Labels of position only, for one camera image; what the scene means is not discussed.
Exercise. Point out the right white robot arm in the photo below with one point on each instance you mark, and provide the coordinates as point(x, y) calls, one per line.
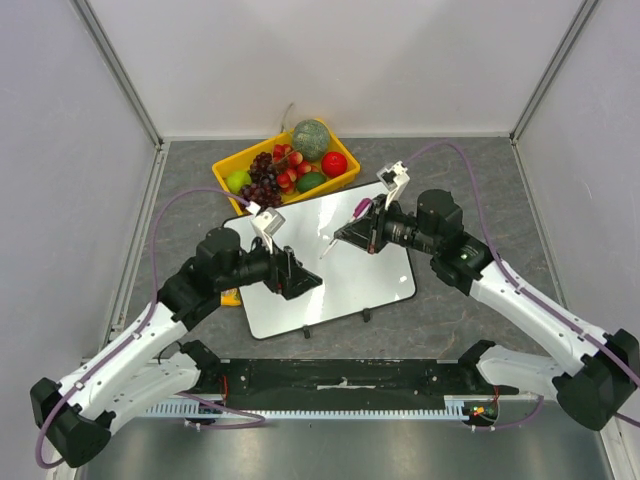
point(588, 371)

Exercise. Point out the dark purple grape bunch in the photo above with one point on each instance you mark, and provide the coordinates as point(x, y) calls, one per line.
point(263, 187)

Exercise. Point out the yellow plastic tray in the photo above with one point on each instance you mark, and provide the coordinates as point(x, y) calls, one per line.
point(243, 159)

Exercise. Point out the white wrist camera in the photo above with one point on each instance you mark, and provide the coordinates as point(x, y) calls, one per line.
point(265, 221)
point(395, 178)

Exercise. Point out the yellow candy packet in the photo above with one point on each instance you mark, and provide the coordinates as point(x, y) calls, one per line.
point(231, 298)

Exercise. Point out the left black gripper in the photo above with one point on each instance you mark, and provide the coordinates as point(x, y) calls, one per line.
point(290, 278)

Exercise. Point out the red peach slices cluster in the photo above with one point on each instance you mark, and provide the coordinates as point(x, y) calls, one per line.
point(290, 166)

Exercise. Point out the white whiteboard black frame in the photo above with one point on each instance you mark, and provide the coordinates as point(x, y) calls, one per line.
point(352, 279)

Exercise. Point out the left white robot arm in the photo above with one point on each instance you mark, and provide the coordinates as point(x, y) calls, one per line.
point(80, 413)

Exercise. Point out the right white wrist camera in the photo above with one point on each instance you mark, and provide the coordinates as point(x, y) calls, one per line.
point(395, 178)

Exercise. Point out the green avocado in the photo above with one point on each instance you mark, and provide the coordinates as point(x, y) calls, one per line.
point(310, 181)

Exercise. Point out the green netted melon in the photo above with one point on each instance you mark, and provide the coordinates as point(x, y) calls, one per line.
point(311, 138)

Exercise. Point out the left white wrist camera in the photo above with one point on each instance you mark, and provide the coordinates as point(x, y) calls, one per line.
point(265, 221)

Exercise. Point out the white marker with pink cap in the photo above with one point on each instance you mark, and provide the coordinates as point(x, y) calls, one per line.
point(359, 210)

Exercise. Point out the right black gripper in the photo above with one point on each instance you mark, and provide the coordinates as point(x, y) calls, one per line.
point(375, 226)

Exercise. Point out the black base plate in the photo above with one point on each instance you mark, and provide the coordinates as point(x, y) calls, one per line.
point(341, 384)

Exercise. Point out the left aluminium frame post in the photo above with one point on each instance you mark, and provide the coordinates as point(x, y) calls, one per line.
point(99, 36)

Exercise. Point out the red apple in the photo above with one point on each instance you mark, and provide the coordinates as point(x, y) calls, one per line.
point(334, 164)

